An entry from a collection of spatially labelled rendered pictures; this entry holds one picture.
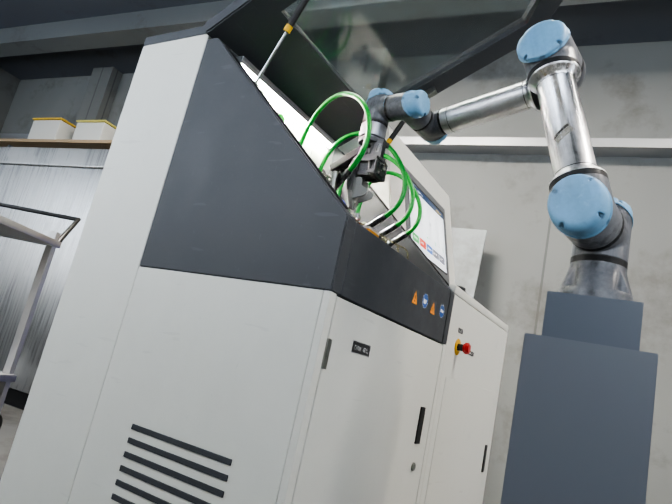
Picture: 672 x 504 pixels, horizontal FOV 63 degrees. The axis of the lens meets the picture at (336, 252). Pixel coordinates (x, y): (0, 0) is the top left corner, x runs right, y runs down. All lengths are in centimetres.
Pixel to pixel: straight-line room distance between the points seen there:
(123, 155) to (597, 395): 134
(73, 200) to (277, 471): 334
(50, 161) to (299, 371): 365
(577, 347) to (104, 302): 112
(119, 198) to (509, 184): 295
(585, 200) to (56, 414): 133
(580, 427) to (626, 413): 9
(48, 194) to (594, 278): 383
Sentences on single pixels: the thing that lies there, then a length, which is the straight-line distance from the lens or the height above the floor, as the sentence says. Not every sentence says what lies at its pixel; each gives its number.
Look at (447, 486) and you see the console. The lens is 194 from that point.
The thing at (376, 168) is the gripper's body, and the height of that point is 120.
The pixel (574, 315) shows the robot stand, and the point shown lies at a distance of 123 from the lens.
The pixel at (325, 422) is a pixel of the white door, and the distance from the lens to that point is 115.
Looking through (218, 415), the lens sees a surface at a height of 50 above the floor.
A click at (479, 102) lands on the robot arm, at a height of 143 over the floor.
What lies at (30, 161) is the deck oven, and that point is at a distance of 472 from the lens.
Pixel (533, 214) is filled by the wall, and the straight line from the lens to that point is 393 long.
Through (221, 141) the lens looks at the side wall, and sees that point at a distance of 143.
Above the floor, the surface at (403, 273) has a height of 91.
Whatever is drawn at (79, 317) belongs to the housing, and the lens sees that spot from 160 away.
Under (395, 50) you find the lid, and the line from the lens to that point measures 188.
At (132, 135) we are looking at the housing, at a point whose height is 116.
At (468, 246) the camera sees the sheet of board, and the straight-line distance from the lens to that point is 373.
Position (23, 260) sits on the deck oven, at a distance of 440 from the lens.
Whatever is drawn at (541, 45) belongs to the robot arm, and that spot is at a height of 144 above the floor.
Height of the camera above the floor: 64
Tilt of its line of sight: 12 degrees up
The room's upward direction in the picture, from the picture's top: 13 degrees clockwise
